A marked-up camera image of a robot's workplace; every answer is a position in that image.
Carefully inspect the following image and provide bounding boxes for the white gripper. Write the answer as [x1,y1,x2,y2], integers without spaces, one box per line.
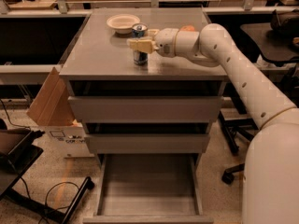
[127,28,178,58]

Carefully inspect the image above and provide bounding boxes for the redbull can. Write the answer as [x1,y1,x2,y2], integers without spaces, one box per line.
[132,22,148,66]

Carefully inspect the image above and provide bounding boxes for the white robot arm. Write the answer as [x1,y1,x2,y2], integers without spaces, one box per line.
[127,23,299,224]

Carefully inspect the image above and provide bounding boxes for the grey drawer cabinet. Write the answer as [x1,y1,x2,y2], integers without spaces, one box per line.
[58,7,234,166]

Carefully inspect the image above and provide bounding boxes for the top grey drawer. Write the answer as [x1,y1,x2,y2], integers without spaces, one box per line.
[67,80,224,124]

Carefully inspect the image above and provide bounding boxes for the grey drawer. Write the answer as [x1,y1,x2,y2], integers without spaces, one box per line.
[67,80,224,124]
[85,123,209,154]
[83,154,214,224]

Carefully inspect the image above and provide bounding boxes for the middle grey drawer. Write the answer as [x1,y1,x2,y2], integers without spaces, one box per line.
[85,123,209,154]

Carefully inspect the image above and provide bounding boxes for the bottom grey drawer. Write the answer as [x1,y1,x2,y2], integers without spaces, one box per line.
[83,154,214,224]

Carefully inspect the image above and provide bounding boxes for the white bowl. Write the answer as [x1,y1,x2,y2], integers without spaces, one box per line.
[107,14,140,35]

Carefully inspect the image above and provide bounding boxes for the orange fruit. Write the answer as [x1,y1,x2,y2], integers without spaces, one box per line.
[180,25,195,32]

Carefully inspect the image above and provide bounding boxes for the cardboard box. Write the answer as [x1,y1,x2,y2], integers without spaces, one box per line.
[27,68,93,158]

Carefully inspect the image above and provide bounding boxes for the black office chair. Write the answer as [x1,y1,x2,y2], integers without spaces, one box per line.
[218,8,299,185]

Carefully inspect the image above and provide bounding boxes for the black stand left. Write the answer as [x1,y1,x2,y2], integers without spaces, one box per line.
[0,119,94,224]

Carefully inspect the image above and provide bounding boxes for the black floor cable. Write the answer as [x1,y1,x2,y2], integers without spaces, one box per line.
[18,175,82,224]

